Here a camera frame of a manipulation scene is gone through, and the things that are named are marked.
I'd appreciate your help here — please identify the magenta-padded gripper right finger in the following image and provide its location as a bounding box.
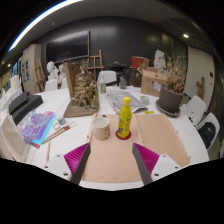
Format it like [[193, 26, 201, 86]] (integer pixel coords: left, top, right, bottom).
[[131, 142, 183, 186]]

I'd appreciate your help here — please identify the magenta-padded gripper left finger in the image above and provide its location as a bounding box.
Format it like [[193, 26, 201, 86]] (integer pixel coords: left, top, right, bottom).
[[42, 142, 92, 186]]

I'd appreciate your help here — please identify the yellow drink bottle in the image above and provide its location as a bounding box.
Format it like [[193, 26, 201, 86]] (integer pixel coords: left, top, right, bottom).
[[117, 96, 133, 139]]

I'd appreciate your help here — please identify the flat round red coaster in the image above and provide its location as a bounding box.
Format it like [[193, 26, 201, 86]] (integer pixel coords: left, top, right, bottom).
[[115, 129, 132, 141]]

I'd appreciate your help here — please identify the beige spotted mug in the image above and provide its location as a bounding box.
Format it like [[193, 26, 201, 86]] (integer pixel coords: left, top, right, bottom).
[[92, 115, 111, 141]]

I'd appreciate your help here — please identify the small paint jar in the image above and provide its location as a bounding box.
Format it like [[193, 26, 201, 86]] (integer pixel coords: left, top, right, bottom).
[[56, 114, 67, 126]]

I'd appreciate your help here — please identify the colourful printed sheet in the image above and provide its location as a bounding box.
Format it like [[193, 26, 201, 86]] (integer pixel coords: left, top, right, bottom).
[[16, 109, 57, 149]]

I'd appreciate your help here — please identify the grey plant saucer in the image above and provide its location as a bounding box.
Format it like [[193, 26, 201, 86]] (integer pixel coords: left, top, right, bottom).
[[154, 99, 182, 118]]

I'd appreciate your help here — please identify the folded newspaper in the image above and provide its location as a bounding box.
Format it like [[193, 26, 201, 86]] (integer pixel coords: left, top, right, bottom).
[[104, 90, 149, 115]]

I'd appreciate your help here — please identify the small glass jar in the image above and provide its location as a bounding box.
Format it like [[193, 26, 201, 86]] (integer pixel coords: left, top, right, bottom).
[[139, 95, 150, 106]]

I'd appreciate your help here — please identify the grey pot with dried plant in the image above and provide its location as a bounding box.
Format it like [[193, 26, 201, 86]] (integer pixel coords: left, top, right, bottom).
[[157, 54, 188, 114]]

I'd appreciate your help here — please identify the brown clay relief sculpture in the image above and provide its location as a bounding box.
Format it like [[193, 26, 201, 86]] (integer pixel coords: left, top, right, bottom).
[[63, 59, 101, 119]]

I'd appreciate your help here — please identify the black backpack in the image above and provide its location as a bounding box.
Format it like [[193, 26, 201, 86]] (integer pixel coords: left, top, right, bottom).
[[200, 121, 217, 144]]

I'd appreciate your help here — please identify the white chair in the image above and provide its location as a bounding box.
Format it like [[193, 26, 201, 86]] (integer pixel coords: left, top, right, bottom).
[[196, 112, 221, 151], [97, 70, 118, 87], [44, 79, 59, 93], [181, 95, 208, 126]]

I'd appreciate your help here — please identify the black box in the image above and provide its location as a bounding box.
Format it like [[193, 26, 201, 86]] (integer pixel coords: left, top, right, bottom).
[[8, 91, 44, 126]]

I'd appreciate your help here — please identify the cardboard box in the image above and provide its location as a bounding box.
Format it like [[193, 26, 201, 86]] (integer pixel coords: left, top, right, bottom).
[[140, 67, 169, 98]]

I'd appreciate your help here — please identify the white spray bottle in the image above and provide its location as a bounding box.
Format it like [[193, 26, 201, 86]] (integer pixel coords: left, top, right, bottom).
[[99, 74, 107, 94]]

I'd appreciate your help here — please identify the clear bottle with dark cap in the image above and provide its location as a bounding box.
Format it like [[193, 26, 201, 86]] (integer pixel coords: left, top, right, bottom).
[[118, 76, 128, 90]]

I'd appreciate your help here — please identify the white plaster bust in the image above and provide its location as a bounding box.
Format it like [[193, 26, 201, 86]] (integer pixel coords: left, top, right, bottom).
[[58, 63, 68, 83], [46, 60, 60, 81]]

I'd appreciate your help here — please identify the wooden easel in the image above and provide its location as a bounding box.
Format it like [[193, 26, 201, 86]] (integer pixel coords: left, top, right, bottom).
[[33, 58, 47, 93], [87, 49, 105, 81]]

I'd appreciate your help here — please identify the red box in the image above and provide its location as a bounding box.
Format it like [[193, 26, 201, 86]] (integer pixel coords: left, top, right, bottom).
[[130, 55, 150, 69]]

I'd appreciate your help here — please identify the white plaster statue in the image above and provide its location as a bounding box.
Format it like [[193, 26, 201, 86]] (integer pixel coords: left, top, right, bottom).
[[153, 49, 167, 71]]

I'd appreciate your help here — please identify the white cabinet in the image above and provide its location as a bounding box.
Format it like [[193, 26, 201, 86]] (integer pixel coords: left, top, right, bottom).
[[20, 44, 43, 94]]

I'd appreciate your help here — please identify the long ceiling light strip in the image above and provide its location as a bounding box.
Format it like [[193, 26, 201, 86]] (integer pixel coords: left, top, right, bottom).
[[8, 0, 84, 53]]

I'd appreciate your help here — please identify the red-handled brush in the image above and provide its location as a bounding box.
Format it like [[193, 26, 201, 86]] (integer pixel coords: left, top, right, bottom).
[[41, 121, 78, 145]]

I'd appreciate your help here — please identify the wooden wall figure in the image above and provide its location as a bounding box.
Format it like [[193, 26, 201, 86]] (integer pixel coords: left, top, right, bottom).
[[195, 76, 206, 100]]

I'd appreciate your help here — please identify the black wall screen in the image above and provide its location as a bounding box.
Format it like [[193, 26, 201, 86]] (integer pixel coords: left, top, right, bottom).
[[45, 30, 91, 63]]

